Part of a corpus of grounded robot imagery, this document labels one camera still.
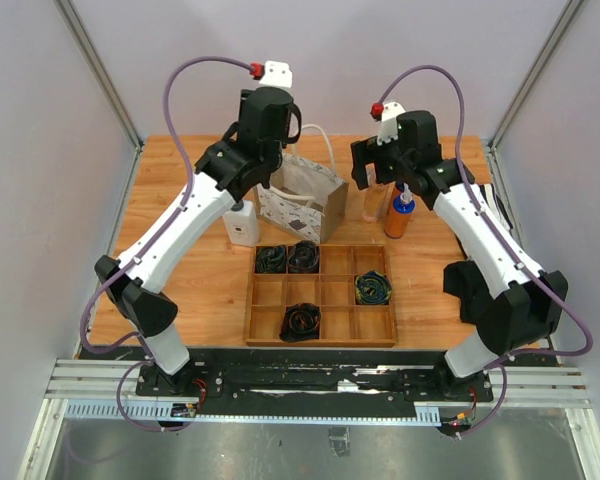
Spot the rolled dark belt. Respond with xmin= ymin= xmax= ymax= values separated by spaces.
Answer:
xmin=287 ymin=240 xmax=320 ymax=274
xmin=255 ymin=245 xmax=287 ymax=274

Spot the blue pump bottle orange base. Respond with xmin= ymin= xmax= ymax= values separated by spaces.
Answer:
xmin=384 ymin=182 xmax=416 ymax=239

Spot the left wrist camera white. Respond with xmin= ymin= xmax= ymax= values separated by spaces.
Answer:
xmin=259 ymin=60 xmax=293 ymax=90

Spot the wooden compartment tray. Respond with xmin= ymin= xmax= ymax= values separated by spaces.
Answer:
xmin=244 ymin=244 xmax=398 ymax=348

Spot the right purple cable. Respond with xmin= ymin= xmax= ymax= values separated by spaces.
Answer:
xmin=372 ymin=64 xmax=594 ymax=441

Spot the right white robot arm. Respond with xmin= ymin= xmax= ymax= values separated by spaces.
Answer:
xmin=351 ymin=102 xmax=568 ymax=400

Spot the rolled blue yellow belt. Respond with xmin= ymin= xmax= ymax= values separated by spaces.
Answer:
xmin=354 ymin=270 xmax=392 ymax=306

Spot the rolled black orange belt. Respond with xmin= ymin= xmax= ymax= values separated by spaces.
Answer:
xmin=279 ymin=303 xmax=321 ymax=343

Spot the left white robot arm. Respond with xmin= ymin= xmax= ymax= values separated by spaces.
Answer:
xmin=95 ymin=86 xmax=301 ymax=396

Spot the purple cable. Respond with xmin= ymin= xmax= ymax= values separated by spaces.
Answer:
xmin=79 ymin=57 xmax=261 ymax=434
xmin=372 ymin=64 xmax=594 ymax=441

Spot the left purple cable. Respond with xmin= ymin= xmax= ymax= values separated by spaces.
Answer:
xmin=79 ymin=57 xmax=261 ymax=434

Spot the rolled dark belt top left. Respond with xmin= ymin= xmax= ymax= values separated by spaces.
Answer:
xmin=255 ymin=245 xmax=287 ymax=274

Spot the black white striped cloth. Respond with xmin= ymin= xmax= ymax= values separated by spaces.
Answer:
xmin=478 ymin=183 xmax=513 ymax=233

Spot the clear bottle pink cap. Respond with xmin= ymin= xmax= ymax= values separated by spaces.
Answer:
xmin=361 ymin=165 xmax=386 ymax=222

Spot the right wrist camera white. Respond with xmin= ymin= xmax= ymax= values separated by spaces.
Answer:
xmin=376 ymin=101 xmax=405 ymax=146

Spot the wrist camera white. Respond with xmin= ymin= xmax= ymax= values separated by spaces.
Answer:
xmin=259 ymin=60 xmax=293 ymax=90
xmin=376 ymin=101 xmax=405 ymax=146

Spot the white bottle black cap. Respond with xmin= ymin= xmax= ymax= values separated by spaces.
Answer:
xmin=223 ymin=200 xmax=260 ymax=247

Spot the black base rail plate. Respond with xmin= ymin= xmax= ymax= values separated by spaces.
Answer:
xmin=135 ymin=347 xmax=494 ymax=418

